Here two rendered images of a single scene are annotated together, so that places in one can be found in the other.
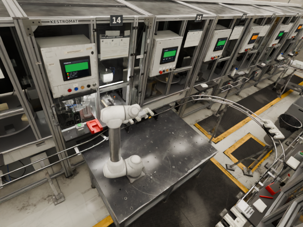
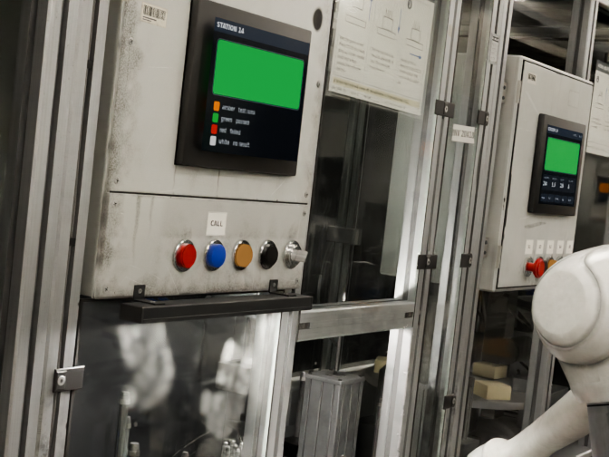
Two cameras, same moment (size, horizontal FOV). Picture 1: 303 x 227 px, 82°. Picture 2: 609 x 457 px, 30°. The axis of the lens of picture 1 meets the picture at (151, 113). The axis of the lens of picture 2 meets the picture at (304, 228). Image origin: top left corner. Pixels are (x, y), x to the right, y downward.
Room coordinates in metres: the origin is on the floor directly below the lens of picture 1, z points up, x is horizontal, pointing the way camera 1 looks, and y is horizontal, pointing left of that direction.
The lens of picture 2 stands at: (-0.13, 0.95, 1.54)
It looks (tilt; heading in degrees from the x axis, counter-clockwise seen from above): 3 degrees down; 347
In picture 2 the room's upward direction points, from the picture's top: 6 degrees clockwise
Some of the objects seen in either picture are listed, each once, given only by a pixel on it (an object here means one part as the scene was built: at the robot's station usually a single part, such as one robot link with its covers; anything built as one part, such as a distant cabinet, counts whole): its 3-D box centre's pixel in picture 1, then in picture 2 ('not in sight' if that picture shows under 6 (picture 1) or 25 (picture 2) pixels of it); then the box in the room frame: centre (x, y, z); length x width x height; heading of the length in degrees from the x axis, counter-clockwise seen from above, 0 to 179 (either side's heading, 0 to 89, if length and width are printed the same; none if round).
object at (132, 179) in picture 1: (135, 170); not in sight; (1.01, 0.04, 0.71); 0.22 x 0.18 x 0.06; 135
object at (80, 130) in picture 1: (80, 128); not in sight; (1.21, 0.72, 0.97); 0.08 x 0.08 x 0.12; 45
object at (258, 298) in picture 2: (78, 94); (224, 298); (1.29, 0.73, 1.37); 0.36 x 0.04 x 0.04; 135
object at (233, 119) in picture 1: (267, 96); not in sight; (4.57, -3.19, 0.01); 5.85 x 0.59 x 0.01; 135
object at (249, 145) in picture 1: (249, 151); not in sight; (2.29, -1.98, 0.01); 1.00 x 0.55 x 0.01; 135
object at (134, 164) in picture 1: (134, 165); not in sight; (0.99, 0.07, 0.85); 0.18 x 0.16 x 0.22; 116
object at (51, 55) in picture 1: (69, 65); (159, 108); (1.39, 0.83, 1.60); 0.42 x 0.29 x 0.46; 135
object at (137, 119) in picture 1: (140, 116); not in sight; (1.73, 0.14, 0.84); 0.36 x 0.14 x 0.10; 135
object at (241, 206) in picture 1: (245, 208); not in sight; (0.74, -0.99, 0.92); 0.13 x 0.10 x 0.09; 45
